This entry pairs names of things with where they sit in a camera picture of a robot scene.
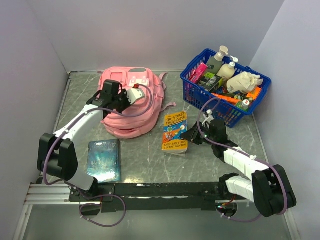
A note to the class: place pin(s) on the teal hardcover book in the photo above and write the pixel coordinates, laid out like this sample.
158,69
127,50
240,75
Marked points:
104,161

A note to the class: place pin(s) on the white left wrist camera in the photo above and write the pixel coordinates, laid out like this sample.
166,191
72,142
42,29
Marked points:
135,94

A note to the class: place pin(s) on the orange snack pack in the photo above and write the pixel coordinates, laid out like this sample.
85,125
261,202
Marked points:
253,95

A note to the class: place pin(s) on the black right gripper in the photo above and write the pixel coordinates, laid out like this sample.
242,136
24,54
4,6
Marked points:
193,134

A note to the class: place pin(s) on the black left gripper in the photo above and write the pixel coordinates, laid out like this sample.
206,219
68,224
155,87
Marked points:
124,93

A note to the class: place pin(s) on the beige cloth bag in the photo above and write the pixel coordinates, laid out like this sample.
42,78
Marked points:
244,83

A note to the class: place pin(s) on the black green box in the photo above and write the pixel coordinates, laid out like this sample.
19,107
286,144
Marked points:
210,82

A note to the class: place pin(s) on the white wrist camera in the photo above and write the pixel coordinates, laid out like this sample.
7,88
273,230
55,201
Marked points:
208,117
135,94

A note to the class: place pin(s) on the pink box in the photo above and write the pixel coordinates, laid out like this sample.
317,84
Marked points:
198,73

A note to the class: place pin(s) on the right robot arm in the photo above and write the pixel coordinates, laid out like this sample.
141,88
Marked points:
267,186

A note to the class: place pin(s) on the pink school backpack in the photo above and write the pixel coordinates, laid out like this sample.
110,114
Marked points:
142,116

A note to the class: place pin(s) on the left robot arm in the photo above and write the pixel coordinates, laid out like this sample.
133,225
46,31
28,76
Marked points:
57,151

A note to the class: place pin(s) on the grey pump bottle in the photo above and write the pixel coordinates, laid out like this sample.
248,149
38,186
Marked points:
215,62

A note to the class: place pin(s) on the cream pump bottle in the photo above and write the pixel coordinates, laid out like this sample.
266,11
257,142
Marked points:
228,70

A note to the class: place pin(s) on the blue plastic basket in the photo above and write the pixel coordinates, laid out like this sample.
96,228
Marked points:
197,96

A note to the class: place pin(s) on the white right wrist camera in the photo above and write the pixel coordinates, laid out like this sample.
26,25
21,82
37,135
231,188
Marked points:
208,117

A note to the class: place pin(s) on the yellow children's book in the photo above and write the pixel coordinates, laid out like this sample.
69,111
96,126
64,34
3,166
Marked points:
175,124

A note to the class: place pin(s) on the green bottle red cap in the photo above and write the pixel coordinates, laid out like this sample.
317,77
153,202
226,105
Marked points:
243,105

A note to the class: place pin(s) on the orange packet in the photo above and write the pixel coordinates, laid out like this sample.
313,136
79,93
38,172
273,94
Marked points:
227,99

